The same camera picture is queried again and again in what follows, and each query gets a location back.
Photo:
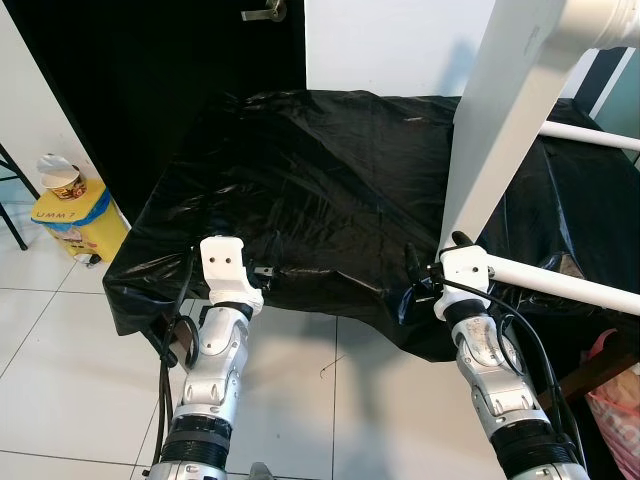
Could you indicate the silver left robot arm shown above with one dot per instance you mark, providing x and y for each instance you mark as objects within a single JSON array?
[{"x": 210, "y": 380}]

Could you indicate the black plastic cover sheet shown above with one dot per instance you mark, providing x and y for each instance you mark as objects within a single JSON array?
[{"x": 330, "y": 190}]

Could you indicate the brown wooden table leg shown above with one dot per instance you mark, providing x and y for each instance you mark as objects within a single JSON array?
[
  {"x": 600, "y": 370},
  {"x": 183, "y": 348}
]

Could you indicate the pink plastic bag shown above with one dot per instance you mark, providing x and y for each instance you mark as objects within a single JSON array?
[{"x": 615, "y": 420}]

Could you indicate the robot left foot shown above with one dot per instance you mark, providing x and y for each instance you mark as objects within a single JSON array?
[{"x": 262, "y": 472}]

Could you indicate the yellow carton box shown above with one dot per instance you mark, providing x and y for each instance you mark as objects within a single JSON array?
[{"x": 85, "y": 225}]

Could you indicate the printed paper cup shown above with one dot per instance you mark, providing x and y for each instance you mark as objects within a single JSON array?
[{"x": 62, "y": 178}]

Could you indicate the black metal chair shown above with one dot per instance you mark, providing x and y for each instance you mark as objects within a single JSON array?
[{"x": 12, "y": 200}]

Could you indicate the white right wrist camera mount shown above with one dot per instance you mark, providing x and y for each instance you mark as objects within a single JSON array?
[{"x": 465, "y": 275}]

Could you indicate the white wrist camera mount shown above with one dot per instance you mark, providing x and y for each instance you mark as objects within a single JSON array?
[
  {"x": 225, "y": 265},
  {"x": 465, "y": 275}
]

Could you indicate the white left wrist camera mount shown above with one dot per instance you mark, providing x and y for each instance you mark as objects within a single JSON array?
[{"x": 225, "y": 265}]

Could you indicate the dark grey frame post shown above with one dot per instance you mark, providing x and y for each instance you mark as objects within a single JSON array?
[{"x": 605, "y": 85}]

